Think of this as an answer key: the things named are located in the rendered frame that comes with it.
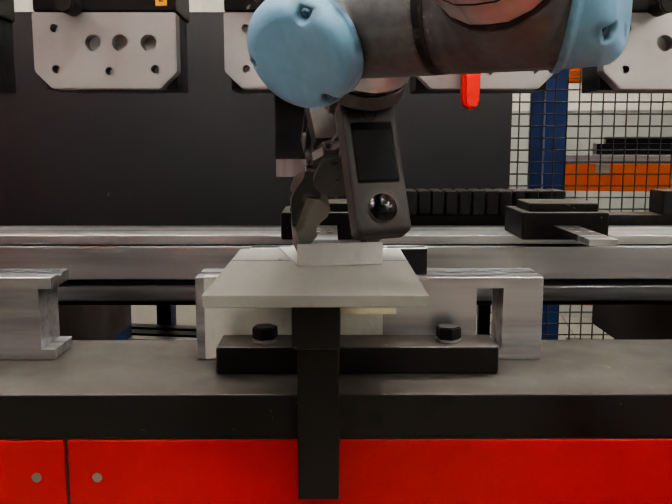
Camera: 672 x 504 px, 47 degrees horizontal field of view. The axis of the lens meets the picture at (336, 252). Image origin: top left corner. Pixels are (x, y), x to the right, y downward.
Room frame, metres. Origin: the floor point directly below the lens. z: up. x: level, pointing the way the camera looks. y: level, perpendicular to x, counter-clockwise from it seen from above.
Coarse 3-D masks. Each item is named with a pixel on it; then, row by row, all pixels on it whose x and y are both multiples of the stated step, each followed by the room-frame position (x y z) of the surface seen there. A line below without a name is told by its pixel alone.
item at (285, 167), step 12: (276, 96) 0.86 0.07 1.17; (276, 108) 0.86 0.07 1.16; (288, 108) 0.86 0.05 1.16; (300, 108) 0.86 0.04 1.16; (276, 120) 0.86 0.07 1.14; (288, 120) 0.86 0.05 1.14; (300, 120) 0.86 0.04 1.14; (276, 132) 0.86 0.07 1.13; (288, 132) 0.86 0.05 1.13; (300, 132) 0.86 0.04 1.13; (276, 144) 0.86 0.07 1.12; (288, 144) 0.86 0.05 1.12; (300, 144) 0.86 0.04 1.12; (276, 156) 0.86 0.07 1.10; (288, 156) 0.86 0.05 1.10; (300, 156) 0.86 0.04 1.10; (276, 168) 0.87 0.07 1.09; (288, 168) 0.87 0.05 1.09; (300, 168) 0.87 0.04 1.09
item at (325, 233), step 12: (336, 204) 1.06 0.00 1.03; (288, 216) 1.05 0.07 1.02; (336, 216) 1.05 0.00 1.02; (348, 216) 1.05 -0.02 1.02; (288, 228) 1.05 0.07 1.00; (324, 228) 1.02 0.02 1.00; (336, 228) 1.02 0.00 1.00; (348, 228) 1.05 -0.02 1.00; (324, 240) 0.90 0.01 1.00; (336, 240) 0.90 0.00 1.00
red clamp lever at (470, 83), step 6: (462, 78) 0.80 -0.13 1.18; (468, 78) 0.79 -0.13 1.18; (474, 78) 0.79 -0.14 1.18; (462, 84) 0.80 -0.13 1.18; (468, 84) 0.79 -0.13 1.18; (474, 84) 0.79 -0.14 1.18; (462, 90) 0.80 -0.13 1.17; (468, 90) 0.79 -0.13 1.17; (474, 90) 0.79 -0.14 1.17; (462, 96) 0.80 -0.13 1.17; (468, 96) 0.79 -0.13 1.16; (474, 96) 0.79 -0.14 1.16; (462, 102) 0.81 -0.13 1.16; (468, 102) 0.79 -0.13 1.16; (474, 102) 0.79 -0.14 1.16; (468, 108) 0.80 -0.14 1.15
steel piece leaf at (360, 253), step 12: (288, 252) 0.81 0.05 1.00; (300, 252) 0.73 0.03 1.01; (312, 252) 0.73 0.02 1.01; (324, 252) 0.74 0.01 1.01; (336, 252) 0.74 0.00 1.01; (348, 252) 0.74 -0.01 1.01; (360, 252) 0.74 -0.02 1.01; (372, 252) 0.75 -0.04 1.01; (300, 264) 0.73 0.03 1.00; (312, 264) 0.73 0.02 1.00; (324, 264) 0.74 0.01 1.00; (336, 264) 0.74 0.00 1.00; (348, 264) 0.74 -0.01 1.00; (360, 264) 0.74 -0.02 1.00
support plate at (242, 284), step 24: (240, 264) 0.75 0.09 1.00; (264, 264) 0.75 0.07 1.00; (288, 264) 0.75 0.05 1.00; (384, 264) 0.75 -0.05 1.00; (408, 264) 0.75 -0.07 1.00; (216, 288) 0.62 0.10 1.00; (240, 288) 0.62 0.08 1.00; (264, 288) 0.62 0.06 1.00; (288, 288) 0.62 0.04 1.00; (312, 288) 0.62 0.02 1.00; (336, 288) 0.62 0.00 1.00; (360, 288) 0.62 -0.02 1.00; (384, 288) 0.62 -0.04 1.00; (408, 288) 0.62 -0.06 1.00
